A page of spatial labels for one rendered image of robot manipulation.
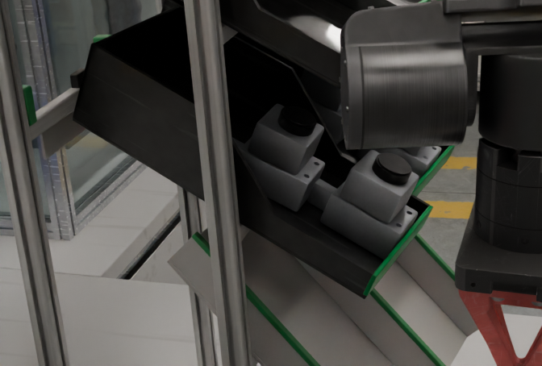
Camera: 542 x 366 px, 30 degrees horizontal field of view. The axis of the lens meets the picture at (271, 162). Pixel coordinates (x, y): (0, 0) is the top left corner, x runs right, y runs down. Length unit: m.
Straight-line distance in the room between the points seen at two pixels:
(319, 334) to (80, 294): 0.66
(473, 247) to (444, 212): 3.16
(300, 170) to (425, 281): 0.31
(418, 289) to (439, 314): 0.03
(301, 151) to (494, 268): 0.31
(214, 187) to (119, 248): 0.88
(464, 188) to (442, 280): 2.82
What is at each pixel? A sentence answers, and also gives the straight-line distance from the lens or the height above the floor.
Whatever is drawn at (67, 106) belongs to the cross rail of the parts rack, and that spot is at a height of 1.31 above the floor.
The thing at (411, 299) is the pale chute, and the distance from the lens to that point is 1.06.
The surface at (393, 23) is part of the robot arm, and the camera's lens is 0.50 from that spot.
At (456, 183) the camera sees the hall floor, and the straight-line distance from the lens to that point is 3.93.
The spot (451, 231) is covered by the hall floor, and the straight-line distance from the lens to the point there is 3.55.
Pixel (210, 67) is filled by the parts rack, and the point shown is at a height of 1.37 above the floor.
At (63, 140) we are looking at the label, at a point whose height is 1.27.
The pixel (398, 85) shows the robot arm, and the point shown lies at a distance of 0.49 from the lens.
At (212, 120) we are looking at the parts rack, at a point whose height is 1.33.
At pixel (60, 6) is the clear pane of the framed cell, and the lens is 1.66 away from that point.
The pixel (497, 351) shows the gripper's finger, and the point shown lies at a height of 1.25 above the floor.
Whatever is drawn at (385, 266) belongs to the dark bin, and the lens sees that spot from 0.77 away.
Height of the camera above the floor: 1.57
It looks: 22 degrees down
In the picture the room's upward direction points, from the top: 4 degrees counter-clockwise
